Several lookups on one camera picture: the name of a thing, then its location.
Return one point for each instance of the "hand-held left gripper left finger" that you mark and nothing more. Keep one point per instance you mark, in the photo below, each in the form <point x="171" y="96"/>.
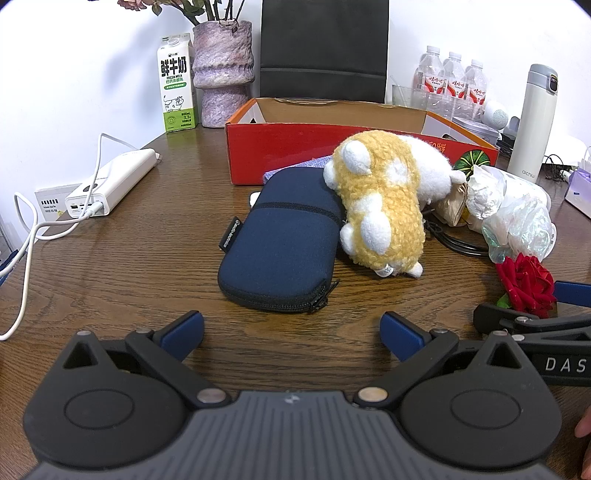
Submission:
<point x="182" y="333"/>

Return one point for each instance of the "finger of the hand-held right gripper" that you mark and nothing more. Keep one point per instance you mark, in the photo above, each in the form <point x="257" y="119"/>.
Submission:
<point x="508" y="318"/>
<point x="575" y="290"/>

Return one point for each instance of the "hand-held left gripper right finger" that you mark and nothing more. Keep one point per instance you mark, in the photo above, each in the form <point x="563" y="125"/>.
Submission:
<point x="397" y="334"/>

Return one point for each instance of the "red rose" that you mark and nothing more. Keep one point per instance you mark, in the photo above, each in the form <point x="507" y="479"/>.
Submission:
<point x="526" y="281"/>

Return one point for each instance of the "navy blue zipper pouch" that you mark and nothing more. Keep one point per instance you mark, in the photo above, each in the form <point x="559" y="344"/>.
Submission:
<point x="277" y="240"/>

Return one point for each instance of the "yellow white plush toy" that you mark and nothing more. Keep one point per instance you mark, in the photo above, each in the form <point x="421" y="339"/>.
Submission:
<point x="388" y="198"/>

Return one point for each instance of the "red cardboard box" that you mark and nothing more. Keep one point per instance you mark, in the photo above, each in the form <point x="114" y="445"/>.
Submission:
<point x="277" y="147"/>

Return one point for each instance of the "wooden desktop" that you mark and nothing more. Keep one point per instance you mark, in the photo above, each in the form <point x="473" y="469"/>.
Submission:
<point x="161" y="267"/>

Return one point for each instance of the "person's right hand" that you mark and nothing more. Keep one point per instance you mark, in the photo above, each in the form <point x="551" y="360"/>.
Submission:
<point x="584" y="424"/>

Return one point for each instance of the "clear plastic bag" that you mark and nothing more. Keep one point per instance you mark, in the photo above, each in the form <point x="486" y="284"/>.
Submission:
<point x="521" y="221"/>

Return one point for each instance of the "purple tissue box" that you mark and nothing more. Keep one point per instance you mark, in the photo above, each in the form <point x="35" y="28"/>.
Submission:
<point x="579" y="191"/>

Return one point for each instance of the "brown paper bag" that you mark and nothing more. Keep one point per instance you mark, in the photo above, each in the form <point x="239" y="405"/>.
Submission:
<point x="452" y="205"/>

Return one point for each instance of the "white plastic bag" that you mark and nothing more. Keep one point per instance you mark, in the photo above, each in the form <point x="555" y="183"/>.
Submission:
<point x="485" y="194"/>

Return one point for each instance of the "white paper sheet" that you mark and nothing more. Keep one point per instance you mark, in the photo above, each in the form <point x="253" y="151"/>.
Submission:
<point x="570" y="147"/>

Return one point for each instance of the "white power bank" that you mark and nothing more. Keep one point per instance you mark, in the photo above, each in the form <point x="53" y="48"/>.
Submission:
<point x="115" y="180"/>

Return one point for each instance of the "white thermos bottle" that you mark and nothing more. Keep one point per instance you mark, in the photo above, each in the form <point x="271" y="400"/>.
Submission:
<point x="531" y="129"/>

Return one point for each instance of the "silver tin box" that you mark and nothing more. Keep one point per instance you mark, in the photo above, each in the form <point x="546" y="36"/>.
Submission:
<point x="480" y="131"/>

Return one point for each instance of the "blue white paper item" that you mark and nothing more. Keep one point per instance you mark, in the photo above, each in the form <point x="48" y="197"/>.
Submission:
<point x="7" y="265"/>

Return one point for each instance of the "purple cloth pouch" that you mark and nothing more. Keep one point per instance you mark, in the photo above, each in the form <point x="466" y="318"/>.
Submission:
<point x="310" y="164"/>

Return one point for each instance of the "white round speaker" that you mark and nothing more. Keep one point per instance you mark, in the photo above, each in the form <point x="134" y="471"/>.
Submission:
<point x="496" y="114"/>

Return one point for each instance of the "water bottle with red label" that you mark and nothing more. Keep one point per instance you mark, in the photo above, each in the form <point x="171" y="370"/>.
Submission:
<point x="476" y="90"/>
<point x="454" y="85"/>
<point x="428" y="78"/>

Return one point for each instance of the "clear drinking glass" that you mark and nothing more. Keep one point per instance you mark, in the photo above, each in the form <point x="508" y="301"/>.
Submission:
<point x="402" y="97"/>

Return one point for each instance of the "green white milk carton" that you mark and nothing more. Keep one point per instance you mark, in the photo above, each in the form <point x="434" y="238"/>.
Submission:
<point x="178" y="92"/>

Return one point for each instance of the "purple textured vase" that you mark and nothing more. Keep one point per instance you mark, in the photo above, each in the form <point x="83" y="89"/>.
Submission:
<point x="221" y="69"/>

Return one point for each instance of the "black paper bag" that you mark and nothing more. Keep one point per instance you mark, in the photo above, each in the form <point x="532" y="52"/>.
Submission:
<point x="323" y="46"/>

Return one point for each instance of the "white wall socket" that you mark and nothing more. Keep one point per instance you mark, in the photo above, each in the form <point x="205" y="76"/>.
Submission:
<point x="51" y="198"/>

